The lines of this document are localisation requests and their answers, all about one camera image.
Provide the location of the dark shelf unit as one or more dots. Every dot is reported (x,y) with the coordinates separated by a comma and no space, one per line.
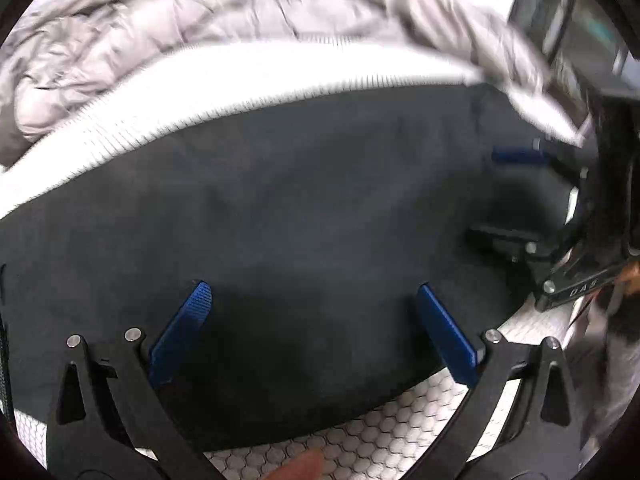
(565,10)

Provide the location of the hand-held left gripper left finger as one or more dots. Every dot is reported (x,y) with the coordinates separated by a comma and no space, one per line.
(180,330)

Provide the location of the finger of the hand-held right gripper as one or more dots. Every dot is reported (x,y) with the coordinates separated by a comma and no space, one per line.
(500,237)
(517,154)

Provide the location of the person's left hand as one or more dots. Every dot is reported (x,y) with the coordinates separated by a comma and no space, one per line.
(297,467)

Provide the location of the white honeycomb mattress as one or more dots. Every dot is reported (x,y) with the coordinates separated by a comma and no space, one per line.
(200,85)

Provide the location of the black pants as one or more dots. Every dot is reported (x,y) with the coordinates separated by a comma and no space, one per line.
(300,210)

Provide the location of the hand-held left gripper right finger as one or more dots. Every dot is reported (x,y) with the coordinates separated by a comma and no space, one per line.
(447,332)

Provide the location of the grey quilted comforter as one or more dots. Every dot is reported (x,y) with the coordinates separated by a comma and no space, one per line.
(125,35)

